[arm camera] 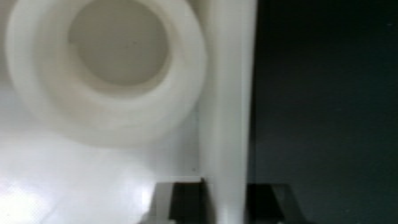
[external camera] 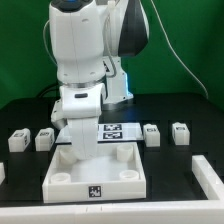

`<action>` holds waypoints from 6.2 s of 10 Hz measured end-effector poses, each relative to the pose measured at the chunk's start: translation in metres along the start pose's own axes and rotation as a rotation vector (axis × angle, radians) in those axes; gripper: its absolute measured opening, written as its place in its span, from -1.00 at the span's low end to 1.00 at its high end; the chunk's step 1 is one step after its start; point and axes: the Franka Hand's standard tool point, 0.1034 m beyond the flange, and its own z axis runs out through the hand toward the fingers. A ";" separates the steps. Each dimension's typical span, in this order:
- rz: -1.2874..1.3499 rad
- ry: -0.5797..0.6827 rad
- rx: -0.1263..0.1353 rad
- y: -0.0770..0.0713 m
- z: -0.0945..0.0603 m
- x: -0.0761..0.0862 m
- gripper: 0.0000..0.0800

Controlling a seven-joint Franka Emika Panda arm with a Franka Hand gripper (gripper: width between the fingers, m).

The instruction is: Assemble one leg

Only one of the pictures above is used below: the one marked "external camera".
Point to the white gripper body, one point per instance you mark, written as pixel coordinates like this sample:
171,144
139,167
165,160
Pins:
84,137

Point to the white square table top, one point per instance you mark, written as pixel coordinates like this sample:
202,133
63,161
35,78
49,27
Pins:
116,173

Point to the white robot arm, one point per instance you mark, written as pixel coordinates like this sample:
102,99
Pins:
89,38

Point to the white block at left edge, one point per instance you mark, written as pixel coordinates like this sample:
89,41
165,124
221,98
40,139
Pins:
2,173

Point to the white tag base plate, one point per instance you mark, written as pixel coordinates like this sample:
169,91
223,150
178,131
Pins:
119,132

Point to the white L-shaped obstacle wall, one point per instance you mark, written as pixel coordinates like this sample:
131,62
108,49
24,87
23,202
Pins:
210,211

